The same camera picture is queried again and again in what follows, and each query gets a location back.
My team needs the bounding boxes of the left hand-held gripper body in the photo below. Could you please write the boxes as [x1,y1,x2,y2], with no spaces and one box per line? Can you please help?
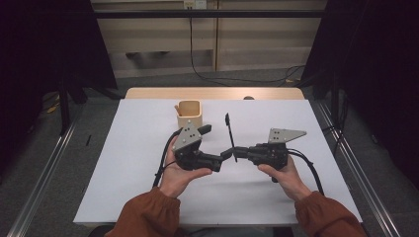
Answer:
[171,119,223,173]

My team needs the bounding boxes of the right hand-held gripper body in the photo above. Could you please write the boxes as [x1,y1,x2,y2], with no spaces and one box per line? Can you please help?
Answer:
[246,127,308,172]

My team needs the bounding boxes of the beige square holder cup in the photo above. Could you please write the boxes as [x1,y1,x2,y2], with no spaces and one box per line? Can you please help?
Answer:
[174,99,203,130]

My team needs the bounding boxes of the person's left hand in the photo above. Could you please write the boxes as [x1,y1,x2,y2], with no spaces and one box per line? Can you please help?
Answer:
[158,136,213,199]

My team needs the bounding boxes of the person's right hand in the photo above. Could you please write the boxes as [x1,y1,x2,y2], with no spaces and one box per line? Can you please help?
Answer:
[257,154,312,202]

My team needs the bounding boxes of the white table mat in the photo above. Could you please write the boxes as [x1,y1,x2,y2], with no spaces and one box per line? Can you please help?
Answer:
[72,98,364,227]

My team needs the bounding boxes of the beige cabinet counter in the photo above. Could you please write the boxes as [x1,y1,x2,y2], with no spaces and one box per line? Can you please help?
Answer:
[90,0,329,79]

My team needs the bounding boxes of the black curtain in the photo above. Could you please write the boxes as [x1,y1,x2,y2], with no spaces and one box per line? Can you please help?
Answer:
[300,0,419,189]
[0,0,118,172]

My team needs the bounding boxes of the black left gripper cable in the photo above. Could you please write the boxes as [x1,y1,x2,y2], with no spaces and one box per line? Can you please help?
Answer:
[151,127,184,190]

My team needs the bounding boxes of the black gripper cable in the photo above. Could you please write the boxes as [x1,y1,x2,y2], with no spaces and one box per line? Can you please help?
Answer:
[287,148,325,196]
[151,127,184,190]

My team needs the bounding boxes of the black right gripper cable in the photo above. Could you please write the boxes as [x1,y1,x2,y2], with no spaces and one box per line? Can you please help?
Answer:
[287,148,325,196]

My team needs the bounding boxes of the aluminium floor rail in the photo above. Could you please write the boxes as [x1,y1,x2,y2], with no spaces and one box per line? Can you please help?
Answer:
[6,105,85,237]
[314,98,402,237]

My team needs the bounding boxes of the black power cable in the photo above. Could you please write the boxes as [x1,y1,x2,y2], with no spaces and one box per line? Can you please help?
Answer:
[188,6,307,85]

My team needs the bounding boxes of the black metal frame bar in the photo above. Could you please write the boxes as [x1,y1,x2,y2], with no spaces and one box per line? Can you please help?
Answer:
[93,9,325,19]

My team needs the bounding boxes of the white wall socket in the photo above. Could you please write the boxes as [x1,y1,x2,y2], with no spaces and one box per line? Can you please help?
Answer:
[183,0,208,10]

